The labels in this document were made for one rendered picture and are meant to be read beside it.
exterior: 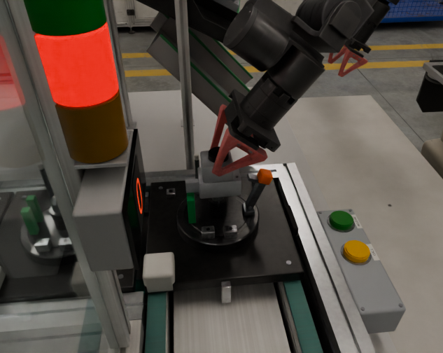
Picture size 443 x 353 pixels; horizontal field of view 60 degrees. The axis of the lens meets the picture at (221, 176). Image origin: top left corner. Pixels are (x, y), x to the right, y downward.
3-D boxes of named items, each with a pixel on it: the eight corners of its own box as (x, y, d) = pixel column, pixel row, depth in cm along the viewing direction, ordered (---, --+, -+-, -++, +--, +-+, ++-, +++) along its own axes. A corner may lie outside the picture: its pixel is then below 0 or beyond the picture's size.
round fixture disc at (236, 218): (251, 192, 72) (251, 184, 71) (265, 249, 61) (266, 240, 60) (176, 197, 71) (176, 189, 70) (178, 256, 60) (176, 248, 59)
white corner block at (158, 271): (176, 267, 61) (173, 250, 58) (176, 291, 57) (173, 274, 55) (145, 270, 61) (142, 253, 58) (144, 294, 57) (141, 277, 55)
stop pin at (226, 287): (229, 295, 60) (230, 280, 57) (230, 302, 59) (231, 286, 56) (220, 297, 59) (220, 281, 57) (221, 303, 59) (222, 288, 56)
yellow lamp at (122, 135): (131, 129, 34) (122, 78, 31) (125, 162, 31) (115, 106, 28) (73, 132, 34) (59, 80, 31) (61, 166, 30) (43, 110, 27)
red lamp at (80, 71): (122, 76, 31) (111, 14, 28) (115, 106, 27) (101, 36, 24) (59, 79, 31) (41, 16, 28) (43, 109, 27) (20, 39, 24)
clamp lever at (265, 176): (252, 203, 66) (271, 169, 62) (255, 211, 64) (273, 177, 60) (233, 199, 65) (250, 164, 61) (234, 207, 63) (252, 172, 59)
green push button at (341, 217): (346, 217, 70) (348, 209, 68) (355, 233, 66) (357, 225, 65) (325, 218, 69) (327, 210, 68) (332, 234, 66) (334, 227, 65)
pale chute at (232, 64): (241, 87, 103) (253, 76, 101) (238, 111, 93) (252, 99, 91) (161, 8, 92) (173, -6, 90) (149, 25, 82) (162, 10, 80)
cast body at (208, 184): (237, 178, 62) (237, 141, 58) (241, 195, 59) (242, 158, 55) (185, 182, 62) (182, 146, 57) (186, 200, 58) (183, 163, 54)
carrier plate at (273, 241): (271, 182, 78) (271, 174, 76) (303, 280, 59) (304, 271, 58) (151, 190, 76) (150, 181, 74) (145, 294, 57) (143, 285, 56)
